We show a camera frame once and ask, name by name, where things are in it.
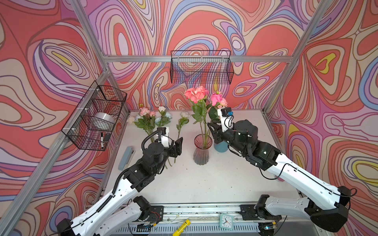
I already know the blue stapler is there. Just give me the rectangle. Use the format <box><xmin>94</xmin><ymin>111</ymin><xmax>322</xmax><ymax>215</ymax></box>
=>
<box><xmin>118</xmin><ymin>146</ymin><xmax>135</xmax><ymax>171</ymax></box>

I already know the teal ceramic vase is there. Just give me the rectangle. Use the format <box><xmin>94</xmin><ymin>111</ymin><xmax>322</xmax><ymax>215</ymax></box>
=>
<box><xmin>214</xmin><ymin>142</ymin><xmax>228</xmax><ymax>153</ymax></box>

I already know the dark pink rose stem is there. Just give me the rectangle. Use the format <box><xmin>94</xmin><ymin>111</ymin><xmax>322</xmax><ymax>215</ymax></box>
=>
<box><xmin>208</xmin><ymin>93</ymin><xmax>219</xmax><ymax>123</ymax></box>

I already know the left wire basket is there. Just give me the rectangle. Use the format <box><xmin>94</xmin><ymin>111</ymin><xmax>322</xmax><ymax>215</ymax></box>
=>
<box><xmin>62</xmin><ymin>82</ymin><xmax>127</xmax><ymax>151</ymax></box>

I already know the yellow marker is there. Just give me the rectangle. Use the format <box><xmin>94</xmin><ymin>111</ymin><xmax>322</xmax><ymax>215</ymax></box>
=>
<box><xmin>172</xmin><ymin>219</ymin><xmax>191</xmax><ymax>236</ymax></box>

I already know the salmon pink rose stem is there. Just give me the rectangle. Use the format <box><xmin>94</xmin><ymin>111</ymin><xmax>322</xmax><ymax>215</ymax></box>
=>
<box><xmin>184</xmin><ymin>86</ymin><xmax>209</xmax><ymax>149</ymax></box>

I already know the grey tape roll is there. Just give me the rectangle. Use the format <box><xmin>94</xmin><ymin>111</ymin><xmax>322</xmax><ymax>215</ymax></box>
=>
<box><xmin>94</xmin><ymin>112</ymin><xmax>116</xmax><ymax>124</ymax></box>

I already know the back wire basket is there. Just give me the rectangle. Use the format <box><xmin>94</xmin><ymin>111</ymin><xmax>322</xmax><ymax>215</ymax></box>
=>
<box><xmin>170</xmin><ymin>49</ymin><xmax>234</xmax><ymax>86</ymax></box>

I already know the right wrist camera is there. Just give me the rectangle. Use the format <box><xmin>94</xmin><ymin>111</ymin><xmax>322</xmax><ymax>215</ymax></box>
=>
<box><xmin>217</xmin><ymin>107</ymin><xmax>234</xmax><ymax>132</ymax></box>

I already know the pink flower bunch on table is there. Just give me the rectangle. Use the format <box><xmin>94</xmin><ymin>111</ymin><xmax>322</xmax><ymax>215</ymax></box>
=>
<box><xmin>127</xmin><ymin>104</ymin><xmax>156</xmax><ymax>135</ymax></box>

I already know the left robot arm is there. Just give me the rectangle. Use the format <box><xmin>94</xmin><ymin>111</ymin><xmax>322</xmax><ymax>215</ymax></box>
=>
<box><xmin>56</xmin><ymin>138</ymin><xmax>183</xmax><ymax>236</ymax></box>

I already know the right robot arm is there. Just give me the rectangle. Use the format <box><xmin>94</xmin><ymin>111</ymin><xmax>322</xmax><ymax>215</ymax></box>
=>
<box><xmin>208</xmin><ymin>120</ymin><xmax>352</xmax><ymax>233</ymax></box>

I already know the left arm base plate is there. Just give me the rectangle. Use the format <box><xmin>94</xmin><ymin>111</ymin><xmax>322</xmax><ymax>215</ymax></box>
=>
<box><xmin>138</xmin><ymin>205</ymin><xmax>164</xmax><ymax>223</ymax></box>

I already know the teal alarm clock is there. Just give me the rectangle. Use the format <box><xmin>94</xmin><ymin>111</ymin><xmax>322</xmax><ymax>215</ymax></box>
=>
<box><xmin>219</xmin><ymin>213</ymin><xmax>233</xmax><ymax>230</ymax></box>

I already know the light pink carnation stem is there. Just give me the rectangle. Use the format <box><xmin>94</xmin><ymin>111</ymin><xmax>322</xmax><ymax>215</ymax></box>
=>
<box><xmin>216</xmin><ymin>91</ymin><xmax>228</xmax><ymax>109</ymax></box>

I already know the white rose stem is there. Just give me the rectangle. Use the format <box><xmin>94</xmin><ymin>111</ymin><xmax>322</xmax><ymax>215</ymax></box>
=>
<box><xmin>173</xmin><ymin>111</ymin><xmax>190</xmax><ymax>163</ymax></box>

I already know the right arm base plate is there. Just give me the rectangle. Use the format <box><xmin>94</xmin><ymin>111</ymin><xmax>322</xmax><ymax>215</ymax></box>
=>
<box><xmin>238</xmin><ymin>205</ymin><xmax>282</xmax><ymax>221</ymax></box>

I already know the wire basket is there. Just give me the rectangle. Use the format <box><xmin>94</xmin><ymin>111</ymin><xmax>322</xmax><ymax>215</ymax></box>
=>
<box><xmin>62</xmin><ymin>82</ymin><xmax>127</xmax><ymax>151</ymax></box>
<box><xmin>170</xmin><ymin>49</ymin><xmax>234</xmax><ymax>86</ymax></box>

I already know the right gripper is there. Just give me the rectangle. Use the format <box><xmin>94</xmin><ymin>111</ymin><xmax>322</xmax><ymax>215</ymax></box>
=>
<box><xmin>207</xmin><ymin>120</ymin><xmax>249</xmax><ymax>156</ymax></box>

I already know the pink glass vase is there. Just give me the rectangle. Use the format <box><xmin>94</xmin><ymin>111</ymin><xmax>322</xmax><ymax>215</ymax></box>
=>
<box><xmin>193</xmin><ymin>134</ymin><xmax>213</xmax><ymax>165</ymax></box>

